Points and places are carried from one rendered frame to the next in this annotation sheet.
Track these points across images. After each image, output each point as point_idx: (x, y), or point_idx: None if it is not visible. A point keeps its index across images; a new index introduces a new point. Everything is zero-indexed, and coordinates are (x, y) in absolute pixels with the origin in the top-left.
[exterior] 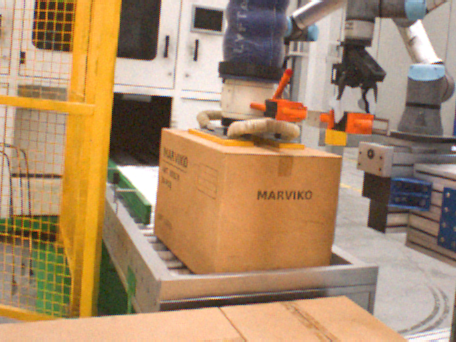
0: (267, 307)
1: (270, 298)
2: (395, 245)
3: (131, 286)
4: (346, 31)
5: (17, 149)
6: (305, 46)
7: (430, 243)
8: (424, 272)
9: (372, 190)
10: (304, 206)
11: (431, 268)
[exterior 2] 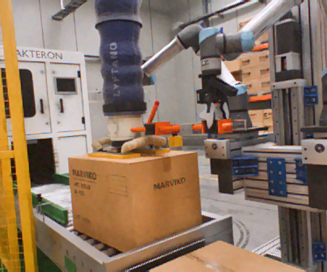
0: (179, 261)
1: (175, 254)
2: (201, 200)
3: (71, 270)
4: (204, 66)
5: None
6: None
7: (263, 194)
8: (224, 212)
9: (218, 169)
10: (181, 188)
11: (227, 209)
